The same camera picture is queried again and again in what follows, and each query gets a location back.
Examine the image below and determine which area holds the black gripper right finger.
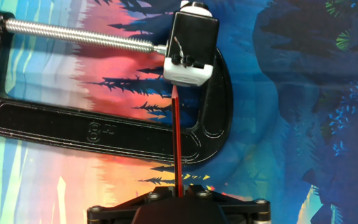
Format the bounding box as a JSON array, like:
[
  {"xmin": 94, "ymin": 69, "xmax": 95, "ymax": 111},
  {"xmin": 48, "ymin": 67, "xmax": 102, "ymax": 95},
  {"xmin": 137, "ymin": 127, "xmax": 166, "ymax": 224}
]
[{"xmin": 178, "ymin": 184, "xmax": 272, "ymax": 224}]

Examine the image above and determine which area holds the red and black pencil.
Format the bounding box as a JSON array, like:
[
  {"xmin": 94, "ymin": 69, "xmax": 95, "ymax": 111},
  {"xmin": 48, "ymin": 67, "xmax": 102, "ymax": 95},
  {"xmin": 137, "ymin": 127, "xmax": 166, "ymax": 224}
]
[{"xmin": 170, "ymin": 84, "xmax": 185, "ymax": 198}]

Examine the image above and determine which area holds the landscape printed cloth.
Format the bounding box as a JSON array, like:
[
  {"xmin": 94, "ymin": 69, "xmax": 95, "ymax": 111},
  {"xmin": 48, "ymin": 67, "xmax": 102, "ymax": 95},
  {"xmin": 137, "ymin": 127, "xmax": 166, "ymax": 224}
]
[{"xmin": 0, "ymin": 0, "xmax": 358, "ymax": 224}]

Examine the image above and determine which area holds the black metal C-clamp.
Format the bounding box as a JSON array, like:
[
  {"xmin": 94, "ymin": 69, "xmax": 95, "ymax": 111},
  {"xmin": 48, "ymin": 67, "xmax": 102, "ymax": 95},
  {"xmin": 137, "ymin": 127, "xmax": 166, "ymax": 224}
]
[{"xmin": 0, "ymin": 8, "xmax": 234, "ymax": 166}]

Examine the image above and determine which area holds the white and black pencil sharpener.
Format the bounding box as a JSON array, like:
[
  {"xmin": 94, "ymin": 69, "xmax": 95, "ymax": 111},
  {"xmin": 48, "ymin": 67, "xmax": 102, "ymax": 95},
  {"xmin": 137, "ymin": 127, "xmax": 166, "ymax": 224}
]
[{"xmin": 162, "ymin": 0, "xmax": 221, "ymax": 88}]

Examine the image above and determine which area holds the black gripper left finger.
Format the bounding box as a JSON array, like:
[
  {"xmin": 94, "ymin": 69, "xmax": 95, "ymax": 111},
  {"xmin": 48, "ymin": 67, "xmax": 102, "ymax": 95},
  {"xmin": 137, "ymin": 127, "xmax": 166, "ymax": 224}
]
[{"xmin": 86, "ymin": 185, "xmax": 178, "ymax": 224}]

